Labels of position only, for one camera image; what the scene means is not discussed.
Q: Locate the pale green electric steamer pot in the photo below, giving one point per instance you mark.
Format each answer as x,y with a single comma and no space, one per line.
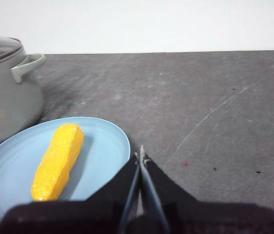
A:
7,104

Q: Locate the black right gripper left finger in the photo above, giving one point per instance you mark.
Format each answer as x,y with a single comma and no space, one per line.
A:
78,217

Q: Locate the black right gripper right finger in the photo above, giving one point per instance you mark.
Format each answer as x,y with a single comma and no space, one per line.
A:
212,217

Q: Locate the light blue round plate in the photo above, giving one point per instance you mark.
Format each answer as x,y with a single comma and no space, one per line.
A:
97,151

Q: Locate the yellow corn cob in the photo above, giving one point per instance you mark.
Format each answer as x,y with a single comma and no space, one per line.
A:
56,163

